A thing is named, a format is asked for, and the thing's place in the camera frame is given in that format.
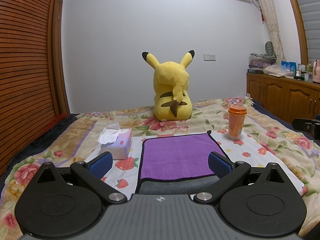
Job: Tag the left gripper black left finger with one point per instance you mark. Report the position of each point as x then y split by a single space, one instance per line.
89 175

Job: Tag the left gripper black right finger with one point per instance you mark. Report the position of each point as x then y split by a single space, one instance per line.
230 174

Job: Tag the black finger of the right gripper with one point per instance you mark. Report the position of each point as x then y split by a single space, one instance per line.
311 126

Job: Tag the purple and grey towel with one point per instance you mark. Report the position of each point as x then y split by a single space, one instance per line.
177 164

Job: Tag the wooden sideboard cabinet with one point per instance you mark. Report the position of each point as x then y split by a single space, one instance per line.
285 98

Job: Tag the white strawberry print sheet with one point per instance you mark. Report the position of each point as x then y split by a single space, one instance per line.
123 175

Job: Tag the floral bed blanket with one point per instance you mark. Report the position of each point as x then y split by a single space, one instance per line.
75 138

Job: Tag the purple tissue box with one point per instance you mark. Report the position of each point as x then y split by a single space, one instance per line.
116 140

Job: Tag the pink bag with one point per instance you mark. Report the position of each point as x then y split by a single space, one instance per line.
316 71

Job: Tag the orange lidded cup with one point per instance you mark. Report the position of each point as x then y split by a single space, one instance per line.
236 117

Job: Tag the blue picture box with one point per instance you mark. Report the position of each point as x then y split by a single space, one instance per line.
289 68

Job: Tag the stack of folded clothes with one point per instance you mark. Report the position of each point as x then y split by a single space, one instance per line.
261 60

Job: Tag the green handheld fan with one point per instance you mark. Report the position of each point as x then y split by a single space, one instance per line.
269 49

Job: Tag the yellow Pikachu plush toy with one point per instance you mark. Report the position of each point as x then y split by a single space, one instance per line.
170 83

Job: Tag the wooden slatted wardrobe door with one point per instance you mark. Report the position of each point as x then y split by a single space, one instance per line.
30 100

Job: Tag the cream tied curtain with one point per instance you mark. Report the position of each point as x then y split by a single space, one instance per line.
269 13

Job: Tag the white wall switch plate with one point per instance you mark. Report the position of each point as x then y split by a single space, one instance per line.
209 57

